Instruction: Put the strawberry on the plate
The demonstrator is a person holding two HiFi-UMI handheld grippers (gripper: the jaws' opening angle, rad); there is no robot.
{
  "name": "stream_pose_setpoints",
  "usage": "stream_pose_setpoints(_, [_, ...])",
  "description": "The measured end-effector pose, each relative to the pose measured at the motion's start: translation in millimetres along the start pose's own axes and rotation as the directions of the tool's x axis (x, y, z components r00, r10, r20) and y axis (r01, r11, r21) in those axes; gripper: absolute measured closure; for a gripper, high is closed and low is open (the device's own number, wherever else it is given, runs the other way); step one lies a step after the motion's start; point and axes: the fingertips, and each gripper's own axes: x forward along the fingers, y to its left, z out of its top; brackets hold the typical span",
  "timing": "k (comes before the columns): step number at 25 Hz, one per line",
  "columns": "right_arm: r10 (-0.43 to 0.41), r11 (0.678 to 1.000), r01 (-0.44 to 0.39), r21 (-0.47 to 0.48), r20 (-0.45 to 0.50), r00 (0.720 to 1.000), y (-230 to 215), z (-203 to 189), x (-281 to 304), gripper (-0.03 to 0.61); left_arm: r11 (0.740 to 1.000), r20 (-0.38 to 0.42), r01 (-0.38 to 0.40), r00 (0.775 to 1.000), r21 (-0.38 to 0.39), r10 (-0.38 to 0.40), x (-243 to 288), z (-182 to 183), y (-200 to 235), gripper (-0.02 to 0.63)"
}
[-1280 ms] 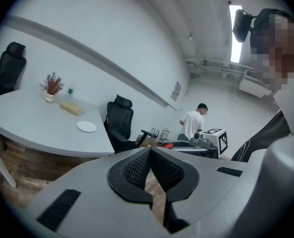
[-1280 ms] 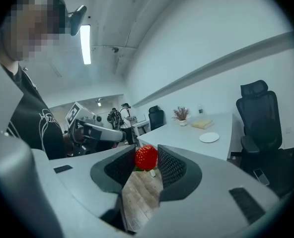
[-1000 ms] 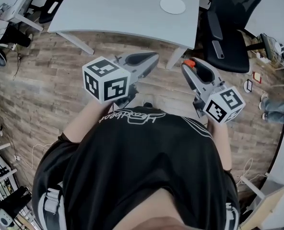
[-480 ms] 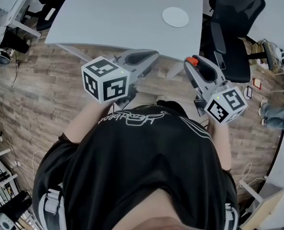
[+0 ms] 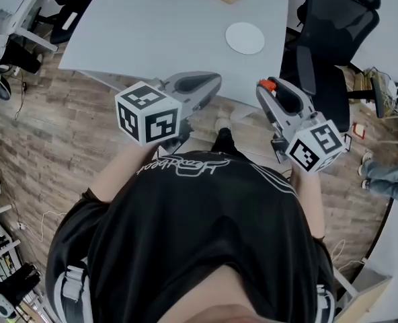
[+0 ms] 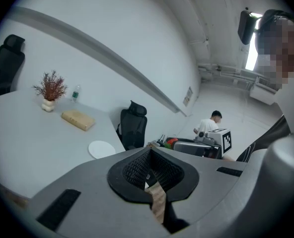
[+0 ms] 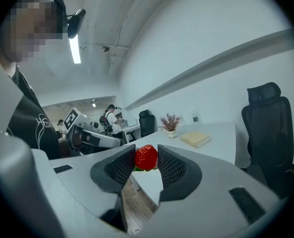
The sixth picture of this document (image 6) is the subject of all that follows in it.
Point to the white ceiling pipes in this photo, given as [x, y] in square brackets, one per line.
[224, 72]

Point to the black office chair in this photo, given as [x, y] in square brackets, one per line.
[133, 128]
[5, 63]

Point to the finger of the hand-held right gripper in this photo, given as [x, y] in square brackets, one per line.
[189, 148]

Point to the beige wooden block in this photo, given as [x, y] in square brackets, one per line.
[78, 120]

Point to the black head-worn camera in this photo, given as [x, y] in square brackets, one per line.
[245, 27]

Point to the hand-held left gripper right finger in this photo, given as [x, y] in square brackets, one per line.
[206, 175]

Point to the wall poster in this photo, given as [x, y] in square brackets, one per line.
[188, 97]

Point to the white plate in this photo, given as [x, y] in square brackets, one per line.
[101, 149]

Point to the person's head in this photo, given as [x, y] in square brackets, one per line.
[278, 46]

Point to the red strawberry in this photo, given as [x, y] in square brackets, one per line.
[172, 142]

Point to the red plant in white vase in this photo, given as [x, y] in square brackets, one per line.
[51, 88]

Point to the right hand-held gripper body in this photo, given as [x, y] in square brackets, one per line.
[219, 139]

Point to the clear plastic water bottle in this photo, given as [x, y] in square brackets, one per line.
[75, 93]

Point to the bright window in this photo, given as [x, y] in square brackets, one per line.
[251, 53]

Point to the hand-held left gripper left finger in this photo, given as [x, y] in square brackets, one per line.
[92, 182]

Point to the white air conditioner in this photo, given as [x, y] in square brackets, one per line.
[262, 92]

